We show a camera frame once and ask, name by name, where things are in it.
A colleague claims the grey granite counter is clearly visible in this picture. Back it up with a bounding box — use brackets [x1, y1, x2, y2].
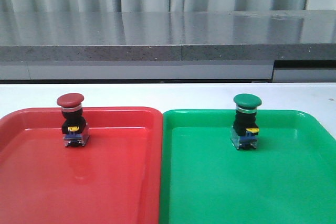
[1, 10, 335, 83]

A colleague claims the green plastic tray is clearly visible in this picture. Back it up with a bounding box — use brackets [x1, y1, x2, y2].
[159, 110, 335, 223]

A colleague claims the red mushroom push button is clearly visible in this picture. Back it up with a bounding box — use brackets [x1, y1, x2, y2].
[56, 93, 89, 147]

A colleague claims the red plastic tray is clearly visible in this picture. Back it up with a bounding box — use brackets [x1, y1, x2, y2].
[1, 107, 162, 223]

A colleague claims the green mushroom push button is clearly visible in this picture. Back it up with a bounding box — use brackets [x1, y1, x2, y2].
[230, 93, 262, 150]

